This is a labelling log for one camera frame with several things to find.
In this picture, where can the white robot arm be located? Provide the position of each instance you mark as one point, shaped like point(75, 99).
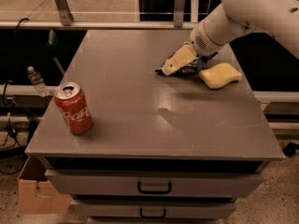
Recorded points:
point(232, 19)

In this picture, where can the grey drawer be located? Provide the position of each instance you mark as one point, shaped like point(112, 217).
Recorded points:
point(153, 209)
point(165, 184)

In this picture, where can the grey drawer cabinet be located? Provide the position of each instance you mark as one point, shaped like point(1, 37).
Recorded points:
point(146, 122)

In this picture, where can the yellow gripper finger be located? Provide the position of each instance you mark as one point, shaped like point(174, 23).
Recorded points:
point(182, 57)

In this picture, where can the red Coca-Cola can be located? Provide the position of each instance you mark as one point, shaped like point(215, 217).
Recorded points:
point(70, 100)

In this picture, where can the metal bracket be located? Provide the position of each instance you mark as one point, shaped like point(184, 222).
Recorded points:
point(178, 15)
point(66, 17)

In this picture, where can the left metal bracket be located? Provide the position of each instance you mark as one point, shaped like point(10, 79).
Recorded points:
point(66, 17)

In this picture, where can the blue chip bag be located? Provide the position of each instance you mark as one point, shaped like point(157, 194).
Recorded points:
point(195, 66)

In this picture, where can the lower grey drawer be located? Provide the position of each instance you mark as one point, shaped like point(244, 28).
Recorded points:
point(153, 209)

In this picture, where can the brown cardboard box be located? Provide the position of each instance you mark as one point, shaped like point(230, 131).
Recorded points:
point(36, 195)

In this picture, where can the green handled tool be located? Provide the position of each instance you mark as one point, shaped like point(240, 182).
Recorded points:
point(52, 45)

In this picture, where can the yellow sponge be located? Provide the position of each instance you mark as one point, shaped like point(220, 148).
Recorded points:
point(220, 75)

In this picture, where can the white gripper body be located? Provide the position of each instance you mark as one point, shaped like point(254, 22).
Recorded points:
point(203, 41)

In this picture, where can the upper grey drawer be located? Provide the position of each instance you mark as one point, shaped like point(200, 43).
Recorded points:
point(165, 184)

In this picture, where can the clear plastic water bottle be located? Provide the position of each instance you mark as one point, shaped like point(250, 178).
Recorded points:
point(37, 81)

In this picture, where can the middle metal bracket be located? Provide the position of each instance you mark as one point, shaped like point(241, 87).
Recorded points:
point(178, 15)

